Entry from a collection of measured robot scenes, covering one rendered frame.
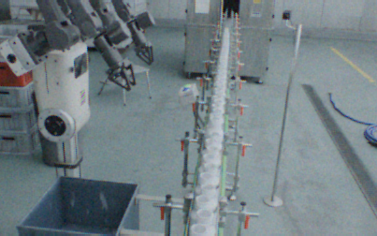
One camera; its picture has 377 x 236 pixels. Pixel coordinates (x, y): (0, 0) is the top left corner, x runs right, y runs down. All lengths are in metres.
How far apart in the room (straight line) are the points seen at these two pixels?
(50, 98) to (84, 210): 0.47
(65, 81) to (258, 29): 4.74
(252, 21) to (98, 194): 4.90
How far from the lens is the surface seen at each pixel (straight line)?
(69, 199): 1.57
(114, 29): 1.33
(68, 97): 1.62
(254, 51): 6.16
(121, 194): 1.48
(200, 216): 0.91
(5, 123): 3.84
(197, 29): 6.12
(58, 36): 1.38
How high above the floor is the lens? 1.70
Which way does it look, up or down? 22 degrees down
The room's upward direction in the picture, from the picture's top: 3 degrees clockwise
